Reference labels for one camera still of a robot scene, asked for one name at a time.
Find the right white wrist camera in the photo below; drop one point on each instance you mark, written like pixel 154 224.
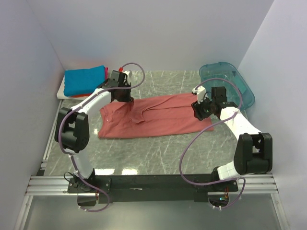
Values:
pixel 200 93

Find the folded magenta t shirt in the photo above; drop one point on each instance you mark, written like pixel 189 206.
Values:
pixel 106 73

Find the folded orange t shirt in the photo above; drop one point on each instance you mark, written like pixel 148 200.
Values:
pixel 80 95

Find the aluminium frame rail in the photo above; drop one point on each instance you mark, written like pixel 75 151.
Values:
pixel 48 206

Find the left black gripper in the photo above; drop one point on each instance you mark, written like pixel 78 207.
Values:
pixel 128 98

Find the salmon pink t shirt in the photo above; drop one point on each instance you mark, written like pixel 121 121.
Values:
pixel 151 117

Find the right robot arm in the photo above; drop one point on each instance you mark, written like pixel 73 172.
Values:
pixel 253 154

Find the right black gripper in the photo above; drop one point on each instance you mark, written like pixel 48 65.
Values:
pixel 197 108

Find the teal plastic bin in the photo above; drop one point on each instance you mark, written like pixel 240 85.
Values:
pixel 217 72

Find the white board under stack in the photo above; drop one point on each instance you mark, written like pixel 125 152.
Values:
pixel 60 93

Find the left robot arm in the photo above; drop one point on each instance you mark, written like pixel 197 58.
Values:
pixel 73 131

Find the folded blue t shirt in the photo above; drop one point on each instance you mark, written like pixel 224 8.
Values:
pixel 83 81

